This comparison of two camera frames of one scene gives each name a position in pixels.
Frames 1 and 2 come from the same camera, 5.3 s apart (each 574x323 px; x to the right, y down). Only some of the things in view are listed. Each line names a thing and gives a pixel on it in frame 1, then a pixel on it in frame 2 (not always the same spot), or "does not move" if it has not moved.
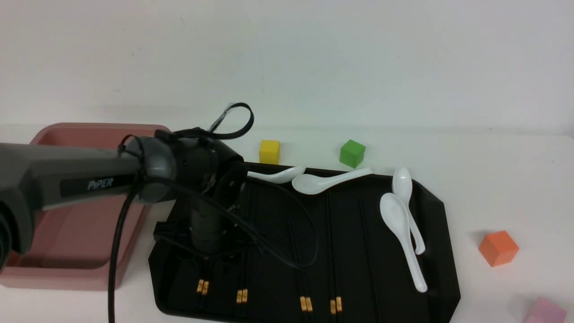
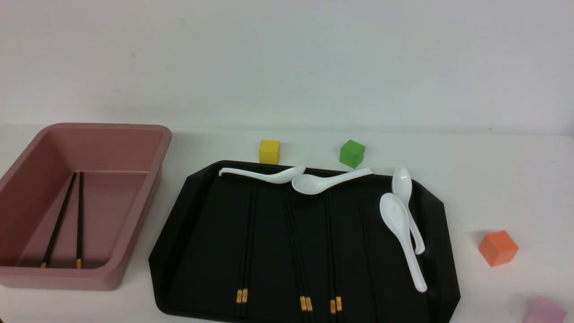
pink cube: x=544 y=311 does not move
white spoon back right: x=402 y=186 does not move
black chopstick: x=201 y=283 -> x=60 y=222
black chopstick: x=206 y=281 -> x=79 y=246
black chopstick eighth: x=338 y=295 does not move
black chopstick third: x=243 y=258 does not move
